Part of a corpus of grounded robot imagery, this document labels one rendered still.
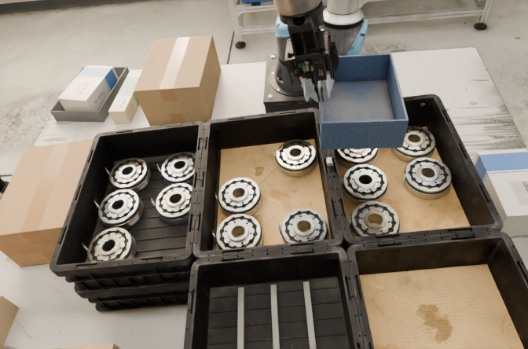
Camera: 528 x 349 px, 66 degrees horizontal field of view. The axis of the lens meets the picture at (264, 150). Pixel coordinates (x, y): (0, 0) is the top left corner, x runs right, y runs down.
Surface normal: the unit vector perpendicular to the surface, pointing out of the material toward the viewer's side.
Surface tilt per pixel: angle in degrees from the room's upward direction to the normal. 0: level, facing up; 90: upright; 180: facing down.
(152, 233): 0
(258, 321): 0
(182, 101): 90
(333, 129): 90
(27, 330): 0
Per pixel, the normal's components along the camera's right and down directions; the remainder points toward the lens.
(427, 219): -0.13, -0.67
